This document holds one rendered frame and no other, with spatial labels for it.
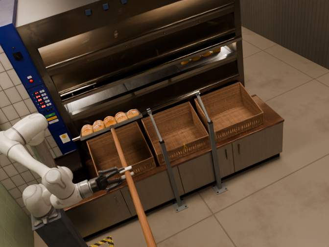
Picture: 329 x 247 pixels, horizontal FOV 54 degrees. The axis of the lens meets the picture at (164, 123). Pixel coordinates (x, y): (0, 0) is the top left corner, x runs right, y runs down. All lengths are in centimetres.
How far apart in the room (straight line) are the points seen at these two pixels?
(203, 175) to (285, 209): 87
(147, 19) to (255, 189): 205
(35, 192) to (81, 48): 124
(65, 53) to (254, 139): 202
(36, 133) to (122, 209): 156
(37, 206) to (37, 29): 137
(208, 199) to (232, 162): 47
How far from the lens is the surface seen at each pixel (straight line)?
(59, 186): 162
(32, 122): 212
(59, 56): 293
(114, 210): 338
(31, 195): 249
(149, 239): 120
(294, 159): 394
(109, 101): 320
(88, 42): 292
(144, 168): 315
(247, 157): 360
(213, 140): 310
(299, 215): 347
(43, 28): 285
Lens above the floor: 286
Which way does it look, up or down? 38 degrees down
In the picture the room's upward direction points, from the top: 15 degrees counter-clockwise
